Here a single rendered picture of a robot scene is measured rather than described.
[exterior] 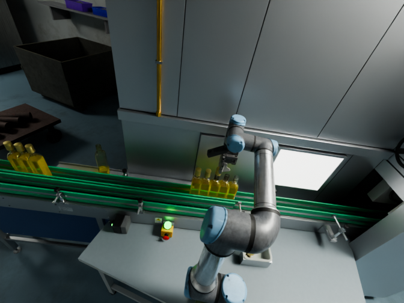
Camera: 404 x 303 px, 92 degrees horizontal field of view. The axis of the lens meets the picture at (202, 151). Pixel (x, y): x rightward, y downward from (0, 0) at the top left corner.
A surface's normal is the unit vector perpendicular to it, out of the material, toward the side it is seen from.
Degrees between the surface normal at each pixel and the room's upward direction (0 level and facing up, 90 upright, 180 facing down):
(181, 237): 0
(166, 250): 0
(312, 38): 90
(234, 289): 10
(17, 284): 0
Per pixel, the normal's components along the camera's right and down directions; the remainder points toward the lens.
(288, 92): -0.05, 0.64
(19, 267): 0.14, -0.76
